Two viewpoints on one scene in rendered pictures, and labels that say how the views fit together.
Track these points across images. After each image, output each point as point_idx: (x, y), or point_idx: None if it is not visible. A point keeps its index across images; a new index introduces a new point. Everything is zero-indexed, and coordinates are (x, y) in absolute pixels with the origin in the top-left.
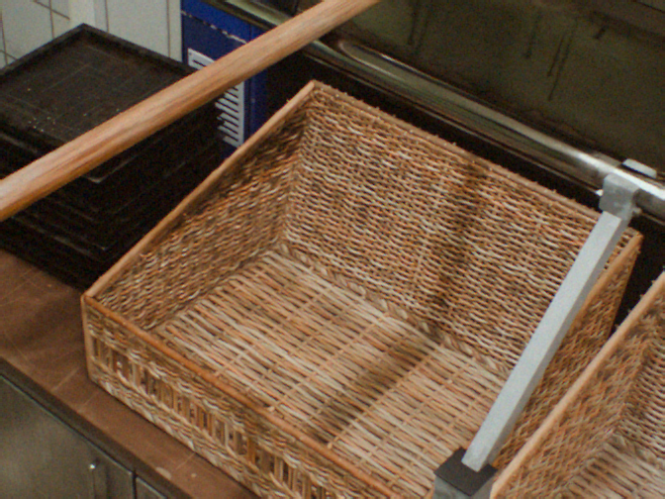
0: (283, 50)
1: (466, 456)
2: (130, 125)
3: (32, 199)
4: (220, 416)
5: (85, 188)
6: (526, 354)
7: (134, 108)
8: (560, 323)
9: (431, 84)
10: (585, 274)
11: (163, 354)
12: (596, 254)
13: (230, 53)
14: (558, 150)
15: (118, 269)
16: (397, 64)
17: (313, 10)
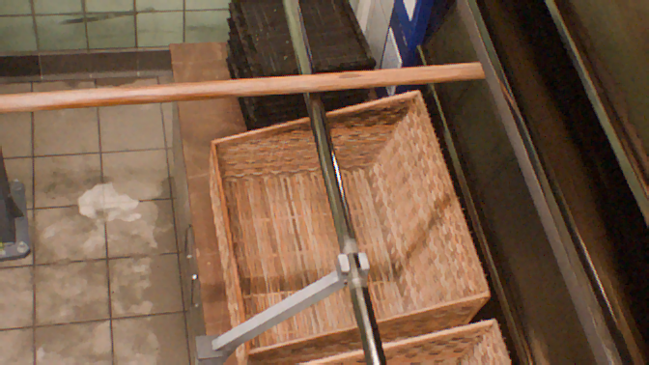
0: (268, 92)
1: (214, 340)
2: (148, 94)
3: (75, 106)
4: (224, 243)
5: None
6: (264, 313)
7: (158, 86)
8: (284, 309)
9: (324, 152)
10: (308, 294)
11: (218, 196)
12: (318, 289)
13: (234, 80)
14: (337, 226)
15: (238, 137)
16: (322, 130)
17: (303, 77)
